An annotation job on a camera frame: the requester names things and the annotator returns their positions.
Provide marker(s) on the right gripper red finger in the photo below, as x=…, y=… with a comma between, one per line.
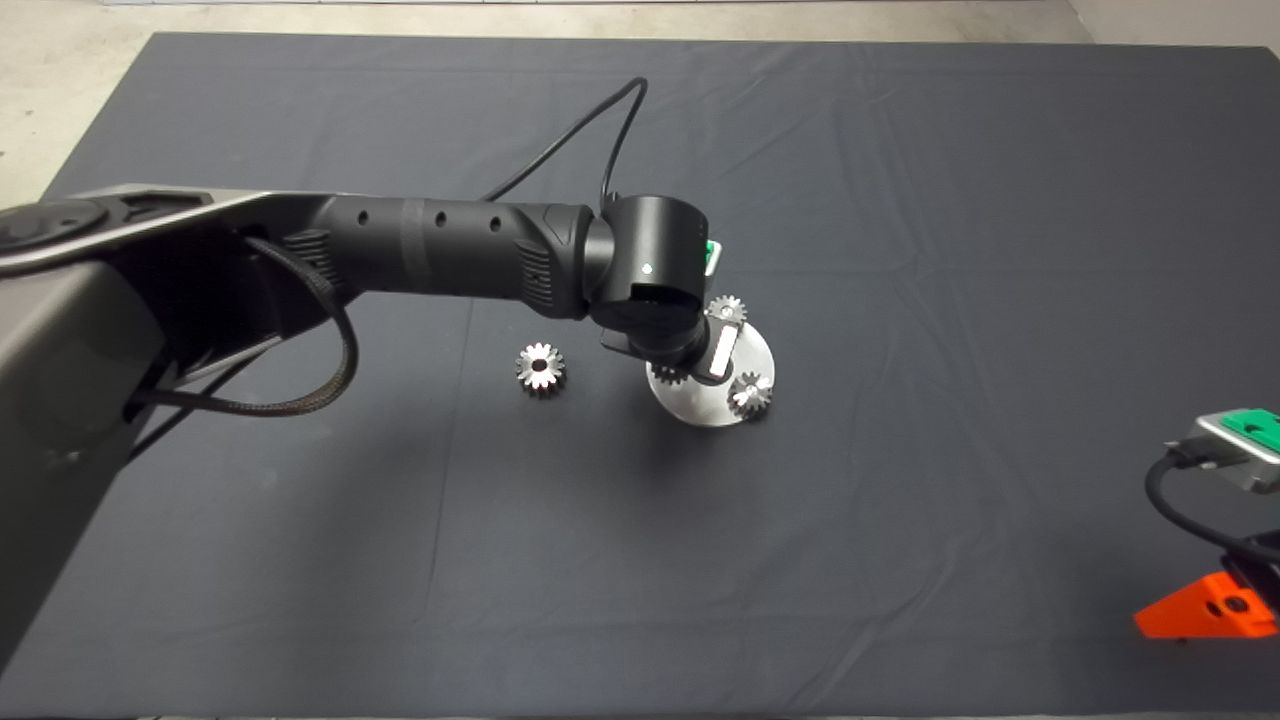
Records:
x=1205, y=612

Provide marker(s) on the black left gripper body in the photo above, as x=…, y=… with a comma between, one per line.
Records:
x=722, y=352

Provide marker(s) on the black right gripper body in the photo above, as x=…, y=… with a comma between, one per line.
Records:
x=1264, y=580

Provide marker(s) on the small steel gear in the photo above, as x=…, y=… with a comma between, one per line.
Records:
x=750, y=397
x=668, y=376
x=730, y=310

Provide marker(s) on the large steel gear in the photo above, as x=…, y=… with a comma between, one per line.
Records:
x=528, y=378

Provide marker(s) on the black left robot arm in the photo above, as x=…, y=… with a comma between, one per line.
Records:
x=450, y=245

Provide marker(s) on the round metal plate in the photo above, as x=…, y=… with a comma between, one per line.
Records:
x=705, y=410

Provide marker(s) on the dark grey table cloth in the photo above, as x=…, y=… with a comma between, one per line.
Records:
x=900, y=200

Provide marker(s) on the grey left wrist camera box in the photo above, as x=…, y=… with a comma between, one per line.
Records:
x=716, y=268

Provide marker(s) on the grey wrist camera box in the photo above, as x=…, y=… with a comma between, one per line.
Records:
x=1225, y=452
x=716, y=268

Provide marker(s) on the green left camera mount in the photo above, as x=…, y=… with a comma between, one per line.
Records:
x=712, y=252

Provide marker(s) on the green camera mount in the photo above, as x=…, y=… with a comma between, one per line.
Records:
x=712, y=252
x=1258, y=425

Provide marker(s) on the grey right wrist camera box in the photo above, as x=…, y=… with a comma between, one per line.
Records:
x=1225, y=452

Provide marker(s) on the green right camera mount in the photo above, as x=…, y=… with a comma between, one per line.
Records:
x=1258, y=425

